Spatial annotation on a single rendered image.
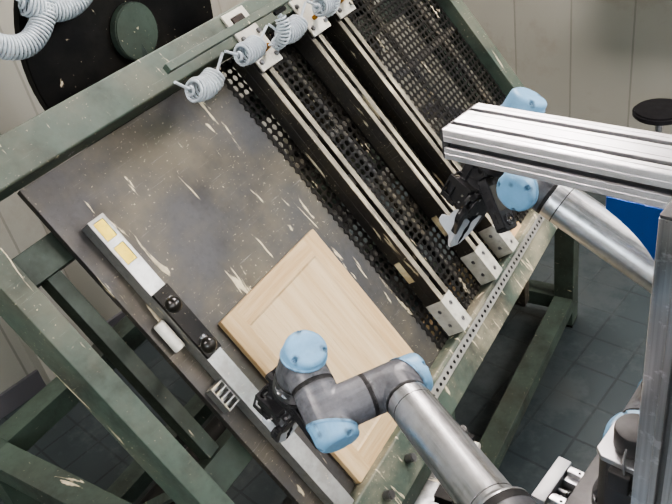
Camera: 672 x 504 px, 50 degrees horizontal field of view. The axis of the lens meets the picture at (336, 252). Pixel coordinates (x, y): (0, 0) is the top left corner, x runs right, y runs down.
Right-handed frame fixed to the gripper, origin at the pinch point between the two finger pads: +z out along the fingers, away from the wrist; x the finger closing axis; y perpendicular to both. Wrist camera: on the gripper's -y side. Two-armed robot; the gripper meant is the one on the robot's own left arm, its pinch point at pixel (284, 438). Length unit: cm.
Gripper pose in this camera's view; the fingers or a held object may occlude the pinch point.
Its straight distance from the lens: 149.7
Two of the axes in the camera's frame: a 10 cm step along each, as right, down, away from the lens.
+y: -7.2, -6.3, 3.0
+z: -2.0, 5.9, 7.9
